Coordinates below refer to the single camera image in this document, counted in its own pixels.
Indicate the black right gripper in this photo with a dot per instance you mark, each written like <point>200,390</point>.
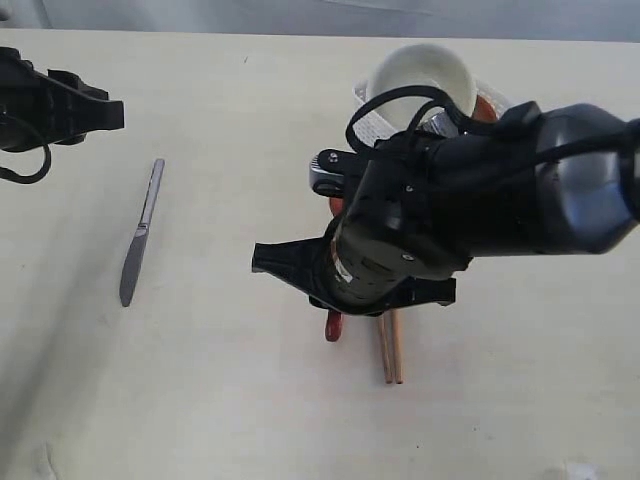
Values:
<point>379,254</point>

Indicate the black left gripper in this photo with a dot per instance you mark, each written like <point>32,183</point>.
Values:
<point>54,108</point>

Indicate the wooden chopstick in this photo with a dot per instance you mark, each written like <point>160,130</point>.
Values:
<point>384,348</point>
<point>397,339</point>

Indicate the silver table knife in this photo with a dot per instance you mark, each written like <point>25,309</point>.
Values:
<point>135,254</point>

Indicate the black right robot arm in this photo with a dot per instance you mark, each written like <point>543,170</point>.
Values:
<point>563,182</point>

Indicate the white plastic woven basket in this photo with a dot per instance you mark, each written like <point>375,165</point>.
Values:
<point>376,126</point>

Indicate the shiny steel cup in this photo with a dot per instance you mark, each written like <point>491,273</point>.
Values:
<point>438,121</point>

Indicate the white ceramic bowl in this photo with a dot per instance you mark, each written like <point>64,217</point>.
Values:
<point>425,65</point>

